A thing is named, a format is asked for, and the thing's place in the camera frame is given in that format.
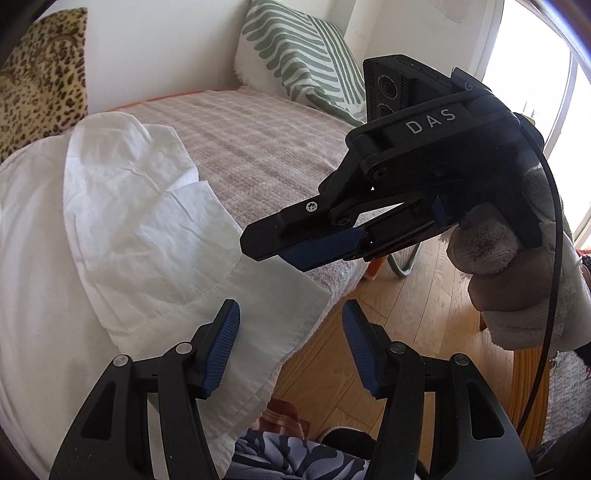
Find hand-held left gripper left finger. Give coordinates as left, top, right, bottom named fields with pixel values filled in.
left=48, top=299, right=242, bottom=480

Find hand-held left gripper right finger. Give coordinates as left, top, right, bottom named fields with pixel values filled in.
left=342, top=299, right=532, bottom=480

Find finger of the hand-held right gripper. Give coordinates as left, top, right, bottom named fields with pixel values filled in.
left=240, top=186, right=422, bottom=261
left=281, top=202, right=438, bottom=273

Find white shirt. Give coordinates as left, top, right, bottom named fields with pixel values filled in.
left=0, top=111, right=331, bottom=462

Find person's right hand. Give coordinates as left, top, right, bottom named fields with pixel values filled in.
left=445, top=165, right=588, bottom=352

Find pink plaid blanket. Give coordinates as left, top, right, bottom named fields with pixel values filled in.
left=88, top=85, right=416, bottom=296

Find metal tube chair leg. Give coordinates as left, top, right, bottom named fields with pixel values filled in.
left=392, top=242, right=428, bottom=278

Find bright window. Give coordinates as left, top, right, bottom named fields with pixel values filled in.
left=480, top=0, right=585, bottom=158

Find blue floral patterned pants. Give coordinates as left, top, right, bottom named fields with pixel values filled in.
left=231, top=427, right=370, bottom=480

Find green striped pillow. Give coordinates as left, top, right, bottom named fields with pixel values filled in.
left=233, top=0, right=368, bottom=127

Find grey patterned cloth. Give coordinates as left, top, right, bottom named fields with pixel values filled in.
left=547, top=355, right=591, bottom=441

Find leopard print pillow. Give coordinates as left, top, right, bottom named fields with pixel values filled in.
left=0, top=7, right=88, bottom=162

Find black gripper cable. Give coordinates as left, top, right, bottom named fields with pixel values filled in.
left=515, top=113, right=566, bottom=437

